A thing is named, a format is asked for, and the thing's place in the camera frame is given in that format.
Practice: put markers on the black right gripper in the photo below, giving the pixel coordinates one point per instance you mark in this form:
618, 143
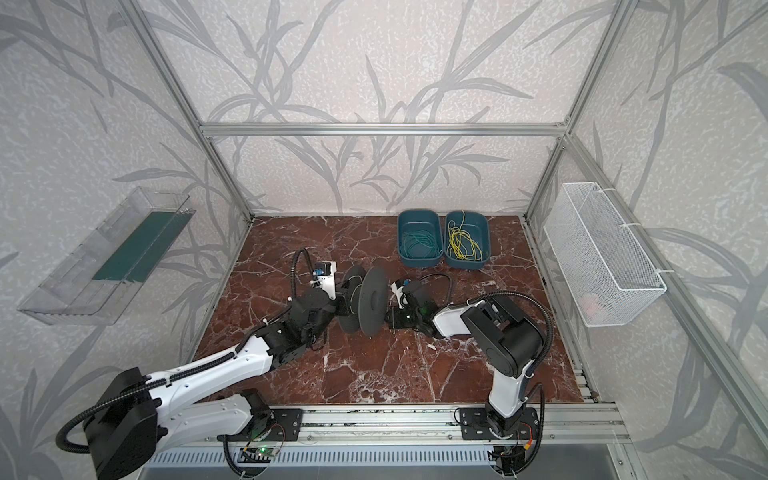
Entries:
398, 309

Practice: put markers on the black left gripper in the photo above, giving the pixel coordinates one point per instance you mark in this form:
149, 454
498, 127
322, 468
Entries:
335, 302

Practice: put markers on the dark grey foam spool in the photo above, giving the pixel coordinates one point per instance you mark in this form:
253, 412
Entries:
367, 293

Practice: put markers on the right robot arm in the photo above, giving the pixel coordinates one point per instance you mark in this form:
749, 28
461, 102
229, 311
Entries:
514, 331

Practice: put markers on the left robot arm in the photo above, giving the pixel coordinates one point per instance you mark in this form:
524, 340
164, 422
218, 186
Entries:
139, 415

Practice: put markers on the left teal plastic bin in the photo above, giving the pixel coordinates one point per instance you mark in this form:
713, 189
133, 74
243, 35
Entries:
419, 238

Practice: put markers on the teal plastic bin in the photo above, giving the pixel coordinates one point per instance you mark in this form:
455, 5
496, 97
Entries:
467, 240
419, 238

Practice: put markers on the right teal plastic bin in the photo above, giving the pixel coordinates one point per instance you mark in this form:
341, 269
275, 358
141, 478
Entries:
467, 240

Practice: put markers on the green circuit board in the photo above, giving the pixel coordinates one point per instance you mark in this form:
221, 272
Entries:
258, 454

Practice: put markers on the pink object in basket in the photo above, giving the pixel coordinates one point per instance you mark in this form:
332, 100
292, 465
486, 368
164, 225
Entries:
592, 307

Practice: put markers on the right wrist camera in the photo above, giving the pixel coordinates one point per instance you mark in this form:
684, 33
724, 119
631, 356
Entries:
398, 289

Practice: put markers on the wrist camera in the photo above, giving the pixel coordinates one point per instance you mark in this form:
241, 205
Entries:
398, 289
323, 277

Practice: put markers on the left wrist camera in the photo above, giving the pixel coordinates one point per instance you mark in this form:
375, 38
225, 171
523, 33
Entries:
323, 277

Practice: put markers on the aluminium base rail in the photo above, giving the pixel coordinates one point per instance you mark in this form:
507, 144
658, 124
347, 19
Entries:
437, 435

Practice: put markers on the white wire mesh basket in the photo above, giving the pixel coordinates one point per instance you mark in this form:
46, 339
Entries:
598, 252

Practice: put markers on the clear plastic wall tray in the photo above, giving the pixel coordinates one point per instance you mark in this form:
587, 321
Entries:
97, 281

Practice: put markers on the aluminium frame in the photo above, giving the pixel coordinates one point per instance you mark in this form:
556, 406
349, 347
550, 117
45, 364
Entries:
742, 391

